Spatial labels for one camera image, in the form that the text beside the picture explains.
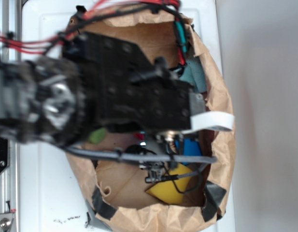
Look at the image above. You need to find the light blue cloth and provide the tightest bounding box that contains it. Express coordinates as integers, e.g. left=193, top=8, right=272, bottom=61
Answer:
left=180, top=47, right=207, bottom=93

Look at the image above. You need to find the black metal bracket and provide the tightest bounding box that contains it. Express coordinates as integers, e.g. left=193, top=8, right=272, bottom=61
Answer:
left=0, top=138, right=10, bottom=176

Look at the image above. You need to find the aluminium frame rail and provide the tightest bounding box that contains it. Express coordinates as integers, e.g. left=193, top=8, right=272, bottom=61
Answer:
left=0, top=0, right=22, bottom=232

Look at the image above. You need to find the brown paper bag tray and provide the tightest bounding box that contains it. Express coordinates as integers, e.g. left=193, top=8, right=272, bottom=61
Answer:
left=66, top=13, right=236, bottom=232

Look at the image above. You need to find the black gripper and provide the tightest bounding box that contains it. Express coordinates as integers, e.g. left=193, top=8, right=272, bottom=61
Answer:
left=63, top=32, right=206, bottom=132

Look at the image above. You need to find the red paper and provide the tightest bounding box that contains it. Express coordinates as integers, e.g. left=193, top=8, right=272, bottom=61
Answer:
left=134, top=133, right=145, bottom=140

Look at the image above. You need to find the blue rectangular block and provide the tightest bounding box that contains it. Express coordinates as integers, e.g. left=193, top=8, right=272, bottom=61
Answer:
left=175, top=138, right=203, bottom=157

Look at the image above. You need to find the red wire bundle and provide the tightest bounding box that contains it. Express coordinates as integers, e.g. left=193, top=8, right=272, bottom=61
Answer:
left=0, top=0, right=188, bottom=66

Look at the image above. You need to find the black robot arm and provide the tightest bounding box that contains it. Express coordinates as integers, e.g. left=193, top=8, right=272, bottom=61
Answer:
left=0, top=32, right=206, bottom=147

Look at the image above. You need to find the green plush toy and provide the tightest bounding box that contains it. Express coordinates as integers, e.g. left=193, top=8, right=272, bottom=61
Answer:
left=87, top=128, right=107, bottom=144

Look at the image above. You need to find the silver corner bracket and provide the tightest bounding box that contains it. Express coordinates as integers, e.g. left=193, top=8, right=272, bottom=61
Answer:
left=0, top=213, right=14, bottom=232

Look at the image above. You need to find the grey sleeved cable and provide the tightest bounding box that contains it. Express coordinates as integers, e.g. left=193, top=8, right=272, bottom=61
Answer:
left=64, top=146, right=218, bottom=165

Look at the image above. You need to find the yellow sponge piece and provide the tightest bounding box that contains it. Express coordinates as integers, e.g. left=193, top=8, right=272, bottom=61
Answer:
left=146, top=164, right=192, bottom=204

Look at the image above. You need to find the white flat ribbon cable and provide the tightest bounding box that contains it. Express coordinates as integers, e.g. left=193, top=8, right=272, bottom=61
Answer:
left=181, top=112, right=235, bottom=135

